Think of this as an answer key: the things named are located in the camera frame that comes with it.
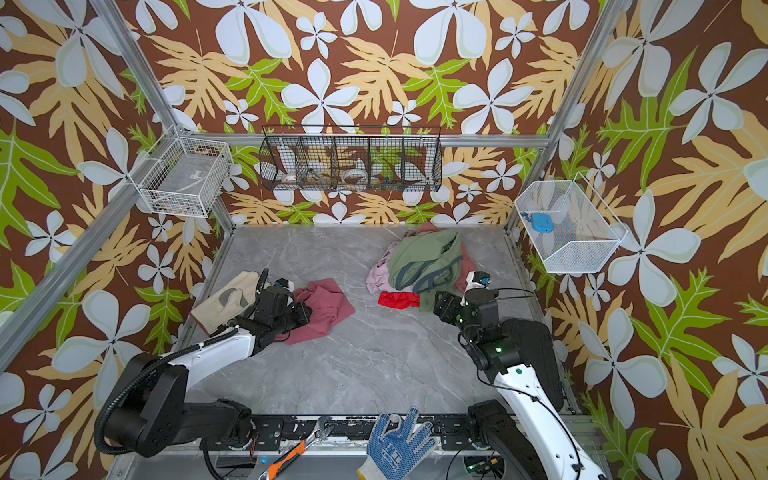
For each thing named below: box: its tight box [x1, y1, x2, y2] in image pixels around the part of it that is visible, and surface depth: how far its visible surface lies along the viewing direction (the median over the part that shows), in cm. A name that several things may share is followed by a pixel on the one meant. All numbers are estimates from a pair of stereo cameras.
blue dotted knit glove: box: [356, 407, 437, 480], surface depth 73 cm
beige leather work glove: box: [190, 271, 260, 336], surface depth 99 cm
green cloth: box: [390, 229, 463, 312], surface depth 95 cm
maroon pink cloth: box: [275, 278, 356, 345], surface depth 93 cm
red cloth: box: [378, 291, 421, 310], surface depth 99 cm
